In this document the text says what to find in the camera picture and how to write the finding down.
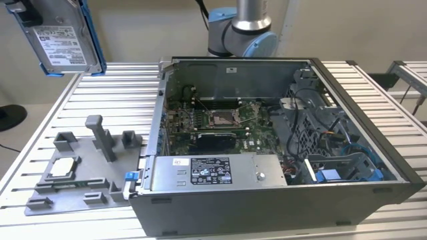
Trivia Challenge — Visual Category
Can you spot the hard disk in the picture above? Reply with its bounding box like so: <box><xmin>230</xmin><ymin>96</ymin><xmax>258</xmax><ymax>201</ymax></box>
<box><xmin>5</xmin><ymin>0</ymin><xmax>109</xmax><ymax>78</ymax></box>

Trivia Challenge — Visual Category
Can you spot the metal disk bay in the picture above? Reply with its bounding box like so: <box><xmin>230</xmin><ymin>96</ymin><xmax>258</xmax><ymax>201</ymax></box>
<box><xmin>299</xmin><ymin>151</ymin><xmax>386</xmax><ymax>185</ymax></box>

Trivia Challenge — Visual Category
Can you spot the blue disk bay latch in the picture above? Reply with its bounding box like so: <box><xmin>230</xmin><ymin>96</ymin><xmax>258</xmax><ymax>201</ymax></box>
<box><xmin>315</xmin><ymin>169</ymin><xmax>342</xmax><ymax>184</ymax></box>

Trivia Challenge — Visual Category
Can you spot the black round monitor stand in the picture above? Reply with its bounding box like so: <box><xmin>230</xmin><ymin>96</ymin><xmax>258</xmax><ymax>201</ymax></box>
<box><xmin>0</xmin><ymin>104</ymin><xmax>29</xmax><ymax>133</ymax></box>

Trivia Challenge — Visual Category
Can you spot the grey parts rack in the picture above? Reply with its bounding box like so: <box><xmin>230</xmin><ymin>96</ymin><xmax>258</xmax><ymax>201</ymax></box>
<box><xmin>25</xmin><ymin>114</ymin><xmax>150</xmax><ymax>217</ymax></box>

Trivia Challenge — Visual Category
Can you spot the silver CPU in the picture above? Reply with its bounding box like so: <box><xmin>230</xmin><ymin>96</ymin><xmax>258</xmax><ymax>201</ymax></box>
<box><xmin>46</xmin><ymin>157</ymin><xmax>81</xmax><ymax>179</ymax></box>

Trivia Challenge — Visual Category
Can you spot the locking lever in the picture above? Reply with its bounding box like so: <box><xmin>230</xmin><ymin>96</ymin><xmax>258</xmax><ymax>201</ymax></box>
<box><xmin>194</xmin><ymin>96</ymin><xmax>213</xmax><ymax>113</ymax></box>

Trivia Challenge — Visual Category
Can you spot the green RAM stick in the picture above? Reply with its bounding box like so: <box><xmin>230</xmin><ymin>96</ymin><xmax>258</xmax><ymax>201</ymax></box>
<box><xmin>50</xmin><ymin>181</ymin><xmax>106</xmax><ymax>189</ymax></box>

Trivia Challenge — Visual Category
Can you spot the CPU socket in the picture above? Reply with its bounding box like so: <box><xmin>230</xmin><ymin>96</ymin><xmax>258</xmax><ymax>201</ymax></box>
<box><xmin>207</xmin><ymin>109</ymin><xmax>242</xmax><ymax>130</ymax></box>

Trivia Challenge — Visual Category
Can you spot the black expansion slot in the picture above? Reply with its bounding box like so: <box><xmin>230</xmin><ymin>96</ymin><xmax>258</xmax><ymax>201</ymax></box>
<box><xmin>199</xmin><ymin>127</ymin><xmax>251</xmax><ymax>133</ymax></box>

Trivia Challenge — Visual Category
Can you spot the black graphics card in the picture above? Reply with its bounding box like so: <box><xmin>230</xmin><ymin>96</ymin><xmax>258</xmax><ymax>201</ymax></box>
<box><xmin>194</xmin><ymin>131</ymin><xmax>239</xmax><ymax>154</ymax></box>

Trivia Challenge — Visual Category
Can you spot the silver power supply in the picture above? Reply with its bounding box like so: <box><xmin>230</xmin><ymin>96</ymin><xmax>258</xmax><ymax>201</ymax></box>
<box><xmin>150</xmin><ymin>154</ymin><xmax>289</xmax><ymax>193</ymax></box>

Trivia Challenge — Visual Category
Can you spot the green motherboard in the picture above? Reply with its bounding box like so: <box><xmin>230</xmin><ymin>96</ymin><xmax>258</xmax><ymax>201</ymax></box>
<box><xmin>165</xmin><ymin>99</ymin><xmax>281</xmax><ymax>156</ymax></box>

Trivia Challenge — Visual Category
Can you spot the black PC case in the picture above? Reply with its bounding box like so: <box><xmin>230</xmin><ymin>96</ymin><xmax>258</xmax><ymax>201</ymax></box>
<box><xmin>129</xmin><ymin>56</ymin><xmax>427</xmax><ymax>237</ymax></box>

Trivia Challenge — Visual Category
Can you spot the aluminium side table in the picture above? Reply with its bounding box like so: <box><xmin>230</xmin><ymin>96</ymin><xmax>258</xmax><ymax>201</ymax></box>
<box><xmin>386</xmin><ymin>60</ymin><xmax>427</xmax><ymax>101</ymax></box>

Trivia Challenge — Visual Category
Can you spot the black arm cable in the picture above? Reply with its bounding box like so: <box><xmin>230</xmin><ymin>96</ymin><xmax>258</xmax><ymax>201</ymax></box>
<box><xmin>195</xmin><ymin>0</ymin><xmax>211</xmax><ymax>17</ymax></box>

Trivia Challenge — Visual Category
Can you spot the thin black floor cable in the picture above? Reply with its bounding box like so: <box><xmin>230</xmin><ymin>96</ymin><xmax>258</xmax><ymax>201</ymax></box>
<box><xmin>0</xmin><ymin>143</ymin><xmax>22</xmax><ymax>153</ymax></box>

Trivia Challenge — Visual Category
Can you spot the black wire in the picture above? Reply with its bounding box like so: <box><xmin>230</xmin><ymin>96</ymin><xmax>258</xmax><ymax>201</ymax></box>
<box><xmin>285</xmin><ymin>86</ymin><xmax>322</xmax><ymax>161</ymax></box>

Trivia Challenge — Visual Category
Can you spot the black table bracket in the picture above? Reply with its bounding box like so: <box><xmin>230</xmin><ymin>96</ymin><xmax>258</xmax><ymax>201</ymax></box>
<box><xmin>367</xmin><ymin>72</ymin><xmax>401</xmax><ymax>90</ymax></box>

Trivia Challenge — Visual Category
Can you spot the blue wire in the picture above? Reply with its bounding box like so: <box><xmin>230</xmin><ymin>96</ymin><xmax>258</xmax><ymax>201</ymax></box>
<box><xmin>341</xmin><ymin>142</ymin><xmax>381</xmax><ymax>166</ymax></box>

